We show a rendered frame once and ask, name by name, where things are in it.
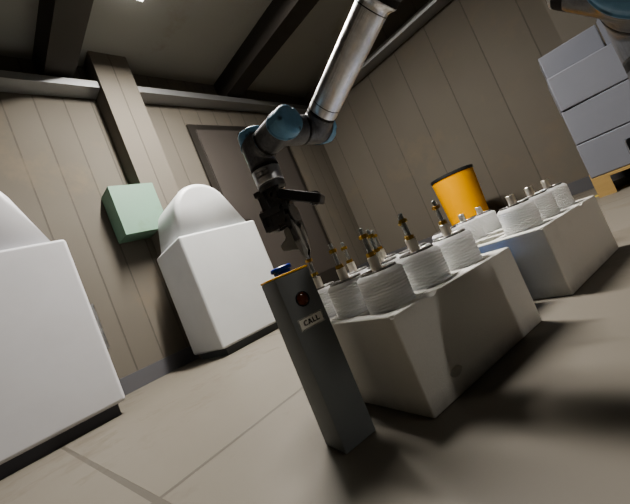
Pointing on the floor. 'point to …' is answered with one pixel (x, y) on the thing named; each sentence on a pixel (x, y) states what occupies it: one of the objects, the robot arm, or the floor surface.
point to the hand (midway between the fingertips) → (308, 252)
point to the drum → (459, 193)
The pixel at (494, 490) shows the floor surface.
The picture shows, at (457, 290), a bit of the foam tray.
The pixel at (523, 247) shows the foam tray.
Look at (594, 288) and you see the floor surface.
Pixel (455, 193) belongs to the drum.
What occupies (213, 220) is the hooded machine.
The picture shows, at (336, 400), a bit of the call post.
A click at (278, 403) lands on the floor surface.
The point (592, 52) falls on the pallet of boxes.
